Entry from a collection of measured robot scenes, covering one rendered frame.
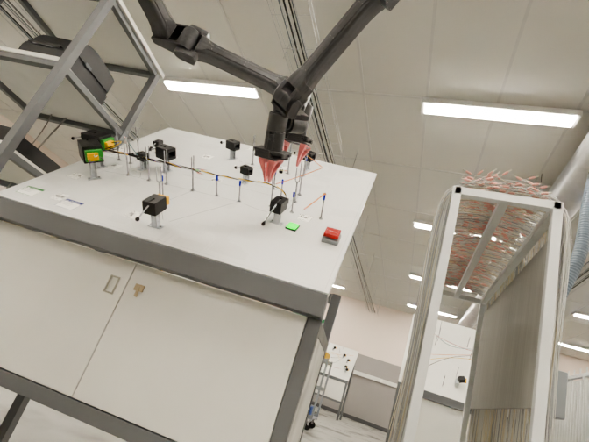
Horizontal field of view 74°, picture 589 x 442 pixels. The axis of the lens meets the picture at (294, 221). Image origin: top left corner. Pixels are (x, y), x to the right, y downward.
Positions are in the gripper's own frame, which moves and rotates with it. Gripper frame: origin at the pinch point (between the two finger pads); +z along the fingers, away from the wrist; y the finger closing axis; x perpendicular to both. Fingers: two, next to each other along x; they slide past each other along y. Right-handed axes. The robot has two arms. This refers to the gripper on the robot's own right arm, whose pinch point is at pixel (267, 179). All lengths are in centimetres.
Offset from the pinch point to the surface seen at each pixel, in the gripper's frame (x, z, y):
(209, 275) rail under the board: 19.4, 26.9, 4.1
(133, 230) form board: 15.8, 23.8, 35.3
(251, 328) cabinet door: 20.9, 36.7, -11.9
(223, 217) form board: -7.5, 19.4, 17.3
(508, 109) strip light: -287, -44, -86
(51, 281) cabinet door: 31, 42, 52
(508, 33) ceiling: -236, -92, -64
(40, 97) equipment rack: 0, -6, 96
